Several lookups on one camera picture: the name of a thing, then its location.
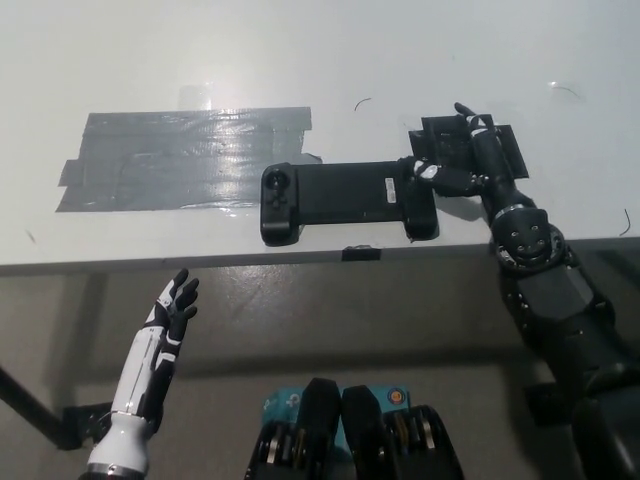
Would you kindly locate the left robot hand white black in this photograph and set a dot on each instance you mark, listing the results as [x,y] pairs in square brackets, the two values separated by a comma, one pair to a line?
[150,350]

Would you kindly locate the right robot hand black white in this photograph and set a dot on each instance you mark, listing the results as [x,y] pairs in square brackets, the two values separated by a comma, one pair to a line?
[492,170]

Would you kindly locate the black game controller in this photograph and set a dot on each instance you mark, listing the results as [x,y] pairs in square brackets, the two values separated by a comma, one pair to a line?
[345,192]

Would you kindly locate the black diagonal table leg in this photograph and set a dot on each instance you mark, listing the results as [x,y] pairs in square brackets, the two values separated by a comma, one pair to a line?
[30,400]

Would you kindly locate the robot torso black teal blocks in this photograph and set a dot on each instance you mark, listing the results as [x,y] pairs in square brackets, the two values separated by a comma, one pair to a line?
[320,430]

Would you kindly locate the black tape patch with mesh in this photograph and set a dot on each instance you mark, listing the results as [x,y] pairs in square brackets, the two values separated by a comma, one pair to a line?
[445,145]

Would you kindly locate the grey duct tape patch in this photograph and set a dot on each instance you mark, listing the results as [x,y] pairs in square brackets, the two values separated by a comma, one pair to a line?
[175,162]

